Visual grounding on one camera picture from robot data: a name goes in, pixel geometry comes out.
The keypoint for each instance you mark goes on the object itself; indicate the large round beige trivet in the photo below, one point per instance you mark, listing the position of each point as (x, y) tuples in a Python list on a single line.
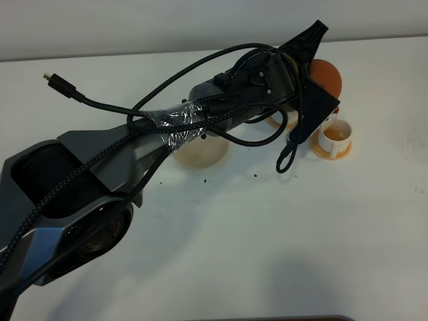
[(202, 153)]

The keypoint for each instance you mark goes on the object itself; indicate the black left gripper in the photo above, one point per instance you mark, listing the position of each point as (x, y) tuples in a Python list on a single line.
[(264, 75)]

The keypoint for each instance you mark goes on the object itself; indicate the far round wooden coaster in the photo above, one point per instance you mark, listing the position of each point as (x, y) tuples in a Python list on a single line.
[(292, 122)]

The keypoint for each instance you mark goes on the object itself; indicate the near round wooden coaster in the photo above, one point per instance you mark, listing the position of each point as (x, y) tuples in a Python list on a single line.
[(317, 150)]

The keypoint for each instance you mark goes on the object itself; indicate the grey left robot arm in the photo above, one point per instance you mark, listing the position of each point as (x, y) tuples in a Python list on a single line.
[(67, 201)]

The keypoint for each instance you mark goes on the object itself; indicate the near white teacup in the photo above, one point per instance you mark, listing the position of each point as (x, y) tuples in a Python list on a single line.
[(334, 136)]

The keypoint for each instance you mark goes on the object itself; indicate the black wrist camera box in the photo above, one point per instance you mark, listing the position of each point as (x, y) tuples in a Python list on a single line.
[(317, 105)]

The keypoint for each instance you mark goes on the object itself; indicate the brown clay teapot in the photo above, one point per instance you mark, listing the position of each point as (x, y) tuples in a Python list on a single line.
[(327, 76)]

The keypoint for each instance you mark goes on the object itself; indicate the round wooden coaster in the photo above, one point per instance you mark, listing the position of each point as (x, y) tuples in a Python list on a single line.
[(292, 122), (317, 150)]

